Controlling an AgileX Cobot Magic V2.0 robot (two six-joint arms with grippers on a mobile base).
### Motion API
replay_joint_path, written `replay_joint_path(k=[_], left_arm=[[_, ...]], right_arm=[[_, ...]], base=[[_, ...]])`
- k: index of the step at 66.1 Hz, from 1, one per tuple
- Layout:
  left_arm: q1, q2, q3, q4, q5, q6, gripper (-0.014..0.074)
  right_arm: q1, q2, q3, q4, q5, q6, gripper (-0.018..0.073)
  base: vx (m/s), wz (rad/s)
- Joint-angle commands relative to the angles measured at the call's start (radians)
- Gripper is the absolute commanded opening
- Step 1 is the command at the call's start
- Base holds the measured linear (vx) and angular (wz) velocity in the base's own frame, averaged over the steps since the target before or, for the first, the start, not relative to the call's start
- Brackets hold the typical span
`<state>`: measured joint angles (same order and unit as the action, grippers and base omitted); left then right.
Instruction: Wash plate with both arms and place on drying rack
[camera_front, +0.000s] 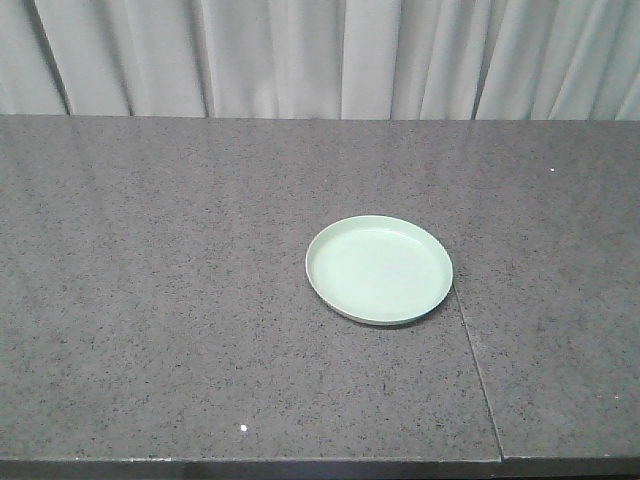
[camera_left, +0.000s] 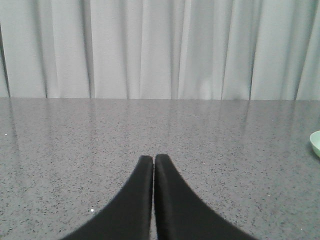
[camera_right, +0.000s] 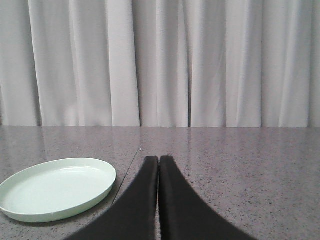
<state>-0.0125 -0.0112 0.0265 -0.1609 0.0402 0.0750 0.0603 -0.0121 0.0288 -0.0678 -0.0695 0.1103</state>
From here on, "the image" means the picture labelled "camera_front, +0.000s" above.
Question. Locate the white pleated curtain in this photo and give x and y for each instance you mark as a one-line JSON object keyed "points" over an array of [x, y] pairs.
{"points": [[360, 60]]}

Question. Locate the light green round plate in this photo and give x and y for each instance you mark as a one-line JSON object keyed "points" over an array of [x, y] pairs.
{"points": [[379, 270]]}

